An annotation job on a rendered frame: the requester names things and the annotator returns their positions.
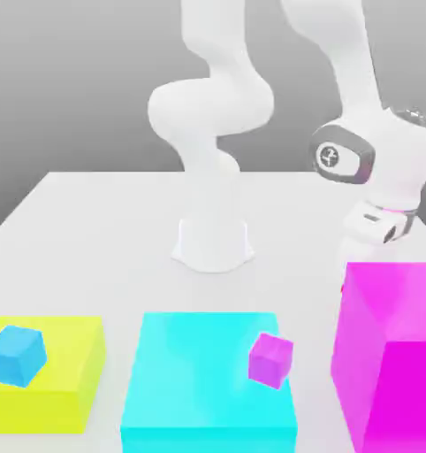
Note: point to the small blue cube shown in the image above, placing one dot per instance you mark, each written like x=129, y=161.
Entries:
x=16, y=355

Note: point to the small purple cube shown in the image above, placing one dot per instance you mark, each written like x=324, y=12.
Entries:
x=270, y=361

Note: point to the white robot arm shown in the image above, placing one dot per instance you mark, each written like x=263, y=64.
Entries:
x=213, y=106

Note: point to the large yellow box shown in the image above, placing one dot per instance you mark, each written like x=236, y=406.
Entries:
x=75, y=382

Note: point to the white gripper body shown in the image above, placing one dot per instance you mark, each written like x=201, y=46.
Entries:
x=356, y=252

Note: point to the large cyan box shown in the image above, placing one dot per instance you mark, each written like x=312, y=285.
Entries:
x=199, y=389

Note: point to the large magenta box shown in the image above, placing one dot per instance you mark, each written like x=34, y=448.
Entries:
x=386, y=311

